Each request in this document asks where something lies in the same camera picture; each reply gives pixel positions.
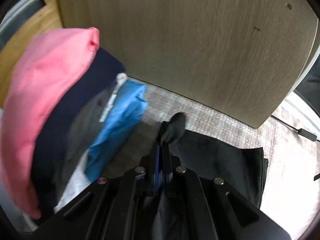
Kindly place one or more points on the black yellow striped sport shirt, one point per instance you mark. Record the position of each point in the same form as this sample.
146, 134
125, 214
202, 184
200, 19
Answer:
215, 159

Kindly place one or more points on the navy folded garment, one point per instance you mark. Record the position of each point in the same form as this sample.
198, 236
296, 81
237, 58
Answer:
50, 148

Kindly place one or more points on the grey wooden board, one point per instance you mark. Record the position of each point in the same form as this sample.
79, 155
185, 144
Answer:
240, 57

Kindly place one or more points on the white collared shirt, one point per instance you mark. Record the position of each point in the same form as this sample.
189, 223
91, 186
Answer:
110, 99

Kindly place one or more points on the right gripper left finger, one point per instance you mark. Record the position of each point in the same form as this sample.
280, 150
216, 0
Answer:
108, 208

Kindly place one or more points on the checkered woven rug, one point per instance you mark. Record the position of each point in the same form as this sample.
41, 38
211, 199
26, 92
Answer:
291, 195

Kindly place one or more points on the blue folded shirt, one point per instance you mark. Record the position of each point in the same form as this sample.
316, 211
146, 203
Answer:
118, 121

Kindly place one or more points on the black power adapter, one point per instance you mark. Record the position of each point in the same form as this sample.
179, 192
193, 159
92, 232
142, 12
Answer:
307, 134

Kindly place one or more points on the pink folded garment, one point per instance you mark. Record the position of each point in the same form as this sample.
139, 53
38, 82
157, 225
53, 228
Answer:
51, 64

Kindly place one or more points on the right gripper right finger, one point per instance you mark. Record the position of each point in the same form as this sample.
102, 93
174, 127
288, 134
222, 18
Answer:
220, 204

